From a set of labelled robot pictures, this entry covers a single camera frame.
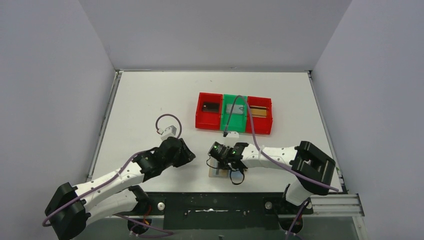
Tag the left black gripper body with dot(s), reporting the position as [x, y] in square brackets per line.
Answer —
[185, 154]

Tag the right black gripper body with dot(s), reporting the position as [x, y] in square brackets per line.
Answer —
[222, 163]

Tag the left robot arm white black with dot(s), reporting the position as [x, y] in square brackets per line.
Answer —
[68, 209]

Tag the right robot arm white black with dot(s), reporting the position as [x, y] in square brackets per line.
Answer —
[312, 167]

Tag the silver credit card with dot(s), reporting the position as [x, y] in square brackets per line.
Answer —
[236, 109]

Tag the black credit card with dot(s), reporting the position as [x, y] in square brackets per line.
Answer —
[210, 107]

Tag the gold credit card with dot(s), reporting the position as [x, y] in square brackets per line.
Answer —
[259, 111]

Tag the green plastic bin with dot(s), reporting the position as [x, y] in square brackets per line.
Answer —
[237, 122]

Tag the left red plastic bin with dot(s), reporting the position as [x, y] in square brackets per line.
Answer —
[208, 120]

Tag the red plastic bin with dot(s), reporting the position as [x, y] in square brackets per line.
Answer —
[208, 120]
[262, 126]

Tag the right red plastic bin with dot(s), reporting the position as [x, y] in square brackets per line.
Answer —
[262, 126]

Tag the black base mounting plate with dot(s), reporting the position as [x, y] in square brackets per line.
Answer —
[215, 210]

